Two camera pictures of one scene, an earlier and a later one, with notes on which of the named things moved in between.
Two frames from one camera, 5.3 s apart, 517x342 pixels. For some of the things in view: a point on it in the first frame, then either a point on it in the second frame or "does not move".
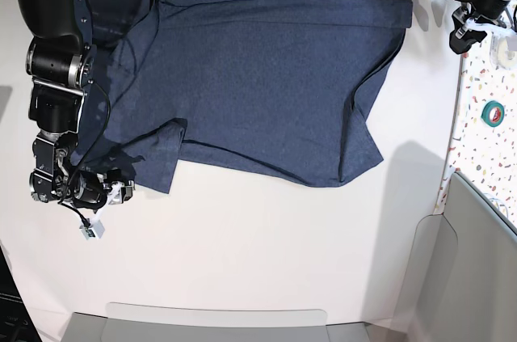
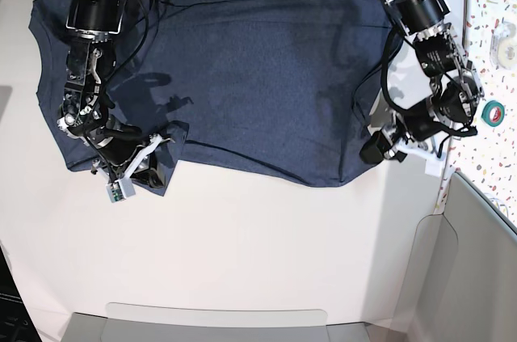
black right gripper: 485,5 -> 421,127
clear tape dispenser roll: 502,49 does not move
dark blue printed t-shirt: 276,80 does not move
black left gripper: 90,190 -> 116,146
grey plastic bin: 463,289 does not move
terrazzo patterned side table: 484,140 does not move
